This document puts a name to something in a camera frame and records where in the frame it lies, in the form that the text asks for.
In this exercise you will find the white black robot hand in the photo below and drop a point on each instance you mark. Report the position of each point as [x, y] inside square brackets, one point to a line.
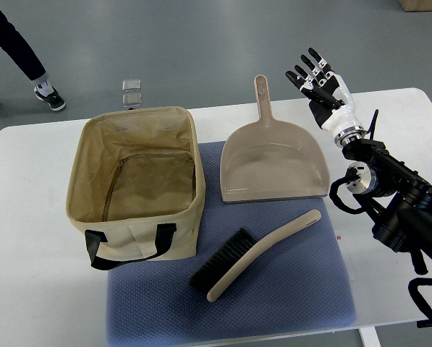
[331, 102]

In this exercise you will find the beige hand brush black bristles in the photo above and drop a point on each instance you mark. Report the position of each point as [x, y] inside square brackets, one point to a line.
[239, 251]

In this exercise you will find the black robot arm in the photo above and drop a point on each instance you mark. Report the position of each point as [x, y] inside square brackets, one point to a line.
[397, 199]

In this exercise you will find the beige plastic dustpan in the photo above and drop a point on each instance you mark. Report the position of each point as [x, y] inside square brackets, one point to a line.
[271, 159]

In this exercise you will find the cardboard box corner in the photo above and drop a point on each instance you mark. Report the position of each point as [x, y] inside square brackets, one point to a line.
[416, 5]

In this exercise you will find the blue textured cushion mat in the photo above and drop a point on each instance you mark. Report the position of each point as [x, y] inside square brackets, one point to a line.
[299, 284]

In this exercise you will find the upper metal floor plate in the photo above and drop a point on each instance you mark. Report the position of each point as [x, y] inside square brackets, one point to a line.
[131, 84]

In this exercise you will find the metal floor plate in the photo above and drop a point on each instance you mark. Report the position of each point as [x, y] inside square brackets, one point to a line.
[131, 100]
[131, 84]

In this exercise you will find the lower metal floor plate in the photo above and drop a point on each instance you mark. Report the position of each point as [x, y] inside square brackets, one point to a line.
[131, 100]

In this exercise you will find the white table leg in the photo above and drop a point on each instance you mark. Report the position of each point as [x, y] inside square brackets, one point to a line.
[368, 335]

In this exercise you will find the black green sneaker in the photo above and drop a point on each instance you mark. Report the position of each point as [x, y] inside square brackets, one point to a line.
[54, 100]

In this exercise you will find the person leg dark trousers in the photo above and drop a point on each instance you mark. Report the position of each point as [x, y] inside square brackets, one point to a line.
[18, 49]

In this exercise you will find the beige fabric bag black handle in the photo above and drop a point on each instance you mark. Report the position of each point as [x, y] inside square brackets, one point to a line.
[137, 188]

